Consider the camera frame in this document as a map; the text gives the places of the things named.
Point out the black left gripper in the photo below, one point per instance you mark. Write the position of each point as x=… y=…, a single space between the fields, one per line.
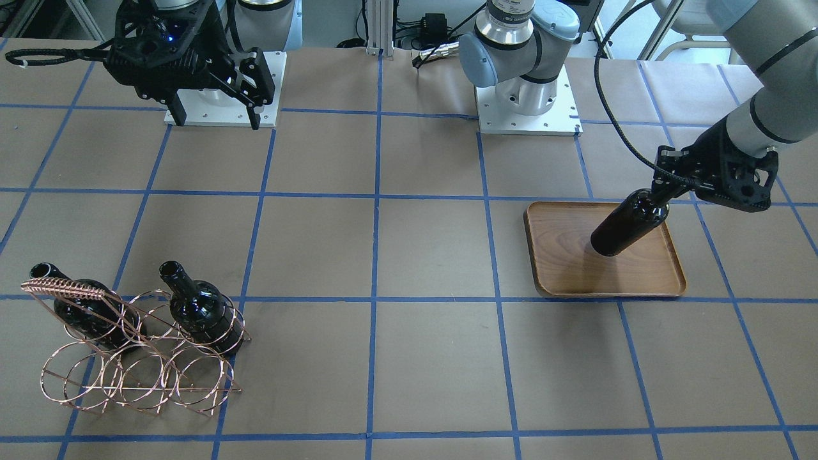
x=714 y=150

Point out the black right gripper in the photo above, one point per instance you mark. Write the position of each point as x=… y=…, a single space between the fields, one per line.
x=216 y=38

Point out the dark wine bottle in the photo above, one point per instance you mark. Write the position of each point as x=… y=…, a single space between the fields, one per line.
x=107 y=324
x=636 y=216
x=201 y=311

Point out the wooden tray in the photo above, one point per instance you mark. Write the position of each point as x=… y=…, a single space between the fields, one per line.
x=565 y=265

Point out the aluminium frame post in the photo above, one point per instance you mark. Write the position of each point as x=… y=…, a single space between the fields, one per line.
x=380 y=28

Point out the copper wire bottle basket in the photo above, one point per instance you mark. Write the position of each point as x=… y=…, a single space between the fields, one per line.
x=158 y=366

